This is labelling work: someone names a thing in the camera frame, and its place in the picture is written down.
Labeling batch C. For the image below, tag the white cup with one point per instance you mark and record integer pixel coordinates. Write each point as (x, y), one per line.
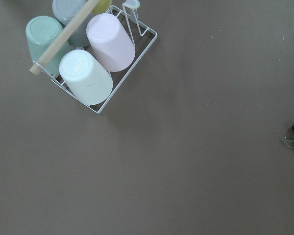
(87, 79)

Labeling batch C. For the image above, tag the pink cup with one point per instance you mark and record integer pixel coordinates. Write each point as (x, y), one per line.
(110, 42)

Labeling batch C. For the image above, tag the yellow cup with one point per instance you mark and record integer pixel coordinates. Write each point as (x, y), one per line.
(101, 7)

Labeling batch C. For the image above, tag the grey blue cup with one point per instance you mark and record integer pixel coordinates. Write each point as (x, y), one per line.
(64, 11)

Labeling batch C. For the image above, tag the mint green cup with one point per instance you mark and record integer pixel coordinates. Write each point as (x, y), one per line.
(40, 32)

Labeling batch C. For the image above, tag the white wire cup rack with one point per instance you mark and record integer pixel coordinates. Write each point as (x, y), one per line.
(130, 13)

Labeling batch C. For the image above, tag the wooden rack handle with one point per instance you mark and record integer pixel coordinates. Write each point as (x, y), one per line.
(56, 45)

